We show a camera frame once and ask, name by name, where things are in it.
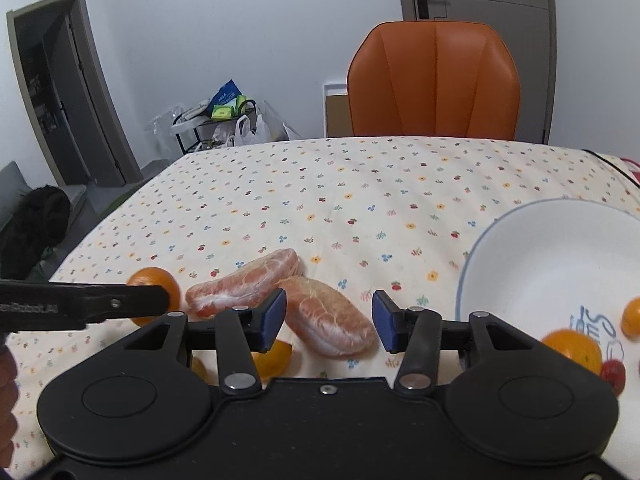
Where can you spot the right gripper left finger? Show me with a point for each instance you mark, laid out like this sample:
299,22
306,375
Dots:
234,334

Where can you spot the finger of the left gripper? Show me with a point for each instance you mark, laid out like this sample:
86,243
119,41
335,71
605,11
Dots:
95,304

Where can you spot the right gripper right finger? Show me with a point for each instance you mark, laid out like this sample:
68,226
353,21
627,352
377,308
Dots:
420,335

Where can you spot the small yellow kumquat front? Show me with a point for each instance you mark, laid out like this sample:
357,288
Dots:
274,362

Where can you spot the small yellow kumquat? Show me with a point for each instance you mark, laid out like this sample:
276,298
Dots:
630,321
274,362

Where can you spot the pomelo segment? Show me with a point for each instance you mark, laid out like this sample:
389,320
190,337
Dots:
324,319
245,287

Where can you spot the large orange back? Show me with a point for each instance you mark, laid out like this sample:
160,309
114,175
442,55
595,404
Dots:
155,284

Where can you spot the large orange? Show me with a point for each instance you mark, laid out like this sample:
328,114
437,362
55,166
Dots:
577,347
155,284

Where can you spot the large orange front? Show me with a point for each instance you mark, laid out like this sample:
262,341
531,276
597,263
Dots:
577,347

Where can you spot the red cherry fruit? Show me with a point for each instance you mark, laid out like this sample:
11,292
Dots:
613,372

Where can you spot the small yellow kumquat back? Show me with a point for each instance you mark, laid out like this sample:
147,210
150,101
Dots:
630,321

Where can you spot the person's left hand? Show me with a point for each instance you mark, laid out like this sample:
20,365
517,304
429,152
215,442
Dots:
8,399

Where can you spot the black bag on sofa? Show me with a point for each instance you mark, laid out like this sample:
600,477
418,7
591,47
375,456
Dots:
39,223

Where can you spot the grey sofa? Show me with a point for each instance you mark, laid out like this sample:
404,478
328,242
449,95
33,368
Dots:
83,218

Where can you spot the floral patterned tablecloth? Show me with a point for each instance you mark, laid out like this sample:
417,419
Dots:
362,214

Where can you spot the white plate blue rim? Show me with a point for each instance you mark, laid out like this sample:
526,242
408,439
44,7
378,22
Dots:
558,264

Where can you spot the white plastic bag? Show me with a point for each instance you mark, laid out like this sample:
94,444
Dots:
245,134

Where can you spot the black shelf rack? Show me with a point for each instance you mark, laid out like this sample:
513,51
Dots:
195,131

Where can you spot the dark open doorway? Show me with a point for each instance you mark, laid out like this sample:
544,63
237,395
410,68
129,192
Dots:
66,97

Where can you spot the blue snack bag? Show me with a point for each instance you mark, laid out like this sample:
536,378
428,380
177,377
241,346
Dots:
225,94

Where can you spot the orange leather chair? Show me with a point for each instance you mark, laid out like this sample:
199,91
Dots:
434,78

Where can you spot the red table mat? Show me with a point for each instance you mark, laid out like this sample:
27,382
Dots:
633,167

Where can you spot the grey door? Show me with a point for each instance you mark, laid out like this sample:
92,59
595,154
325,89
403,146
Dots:
528,28

